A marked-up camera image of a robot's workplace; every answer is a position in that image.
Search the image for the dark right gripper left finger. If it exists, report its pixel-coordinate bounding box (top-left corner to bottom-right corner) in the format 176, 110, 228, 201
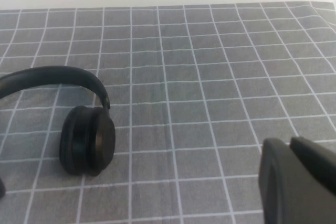
258, 137, 336, 224

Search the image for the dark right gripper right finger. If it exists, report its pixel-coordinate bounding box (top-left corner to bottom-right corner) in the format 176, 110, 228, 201
289, 136, 336, 182

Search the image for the black over-ear headphones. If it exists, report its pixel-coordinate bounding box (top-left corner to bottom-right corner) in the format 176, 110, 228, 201
0, 66, 116, 200

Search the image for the grey white-checked tablecloth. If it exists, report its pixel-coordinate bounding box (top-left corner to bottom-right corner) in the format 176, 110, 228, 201
0, 1, 336, 224

